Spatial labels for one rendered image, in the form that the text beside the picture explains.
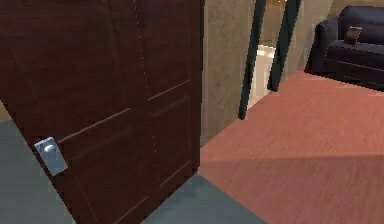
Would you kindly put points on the dark red wooden door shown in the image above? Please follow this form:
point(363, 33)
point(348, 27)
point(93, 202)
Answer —
point(110, 83)

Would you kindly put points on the dark blue sofa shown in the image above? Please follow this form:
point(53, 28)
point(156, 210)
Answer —
point(356, 56)

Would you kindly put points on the dark green door frame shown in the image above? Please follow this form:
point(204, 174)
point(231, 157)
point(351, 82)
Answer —
point(256, 50)

